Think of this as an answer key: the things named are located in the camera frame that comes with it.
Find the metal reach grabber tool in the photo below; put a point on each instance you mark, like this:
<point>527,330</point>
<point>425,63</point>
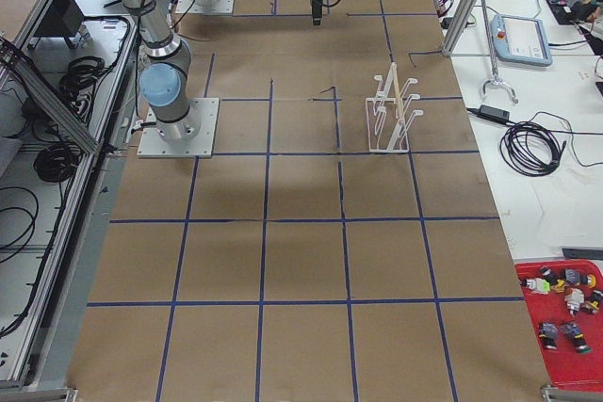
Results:
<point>494,81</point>

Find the black power adapter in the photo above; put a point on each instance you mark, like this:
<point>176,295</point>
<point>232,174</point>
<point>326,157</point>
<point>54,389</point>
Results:
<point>494,114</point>

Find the blue teach pendant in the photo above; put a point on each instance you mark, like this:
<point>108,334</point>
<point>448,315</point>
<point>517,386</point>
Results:
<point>520,40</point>

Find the white wire cup rack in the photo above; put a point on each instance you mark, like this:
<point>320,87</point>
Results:
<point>389,115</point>

